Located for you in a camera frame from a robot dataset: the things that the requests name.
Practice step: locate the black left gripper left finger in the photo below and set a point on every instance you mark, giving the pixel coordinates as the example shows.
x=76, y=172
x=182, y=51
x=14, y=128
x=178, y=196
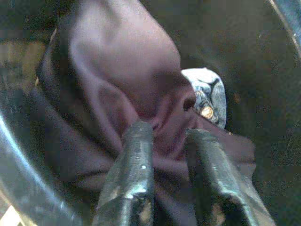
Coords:
x=131, y=169

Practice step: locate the brown cloth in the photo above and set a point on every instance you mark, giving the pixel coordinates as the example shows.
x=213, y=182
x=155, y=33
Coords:
x=21, y=56

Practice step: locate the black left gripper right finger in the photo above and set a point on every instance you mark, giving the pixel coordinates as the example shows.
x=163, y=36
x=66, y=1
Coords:
x=218, y=174

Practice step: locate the black plastic bucket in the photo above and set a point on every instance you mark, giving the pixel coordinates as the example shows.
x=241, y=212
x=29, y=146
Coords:
x=258, y=70

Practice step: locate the black garment with white logo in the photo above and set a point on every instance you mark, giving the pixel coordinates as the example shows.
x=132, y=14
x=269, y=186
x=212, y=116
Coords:
x=122, y=58

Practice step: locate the blue denim jeans brass button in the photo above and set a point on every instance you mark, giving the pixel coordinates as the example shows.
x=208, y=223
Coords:
x=211, y=80

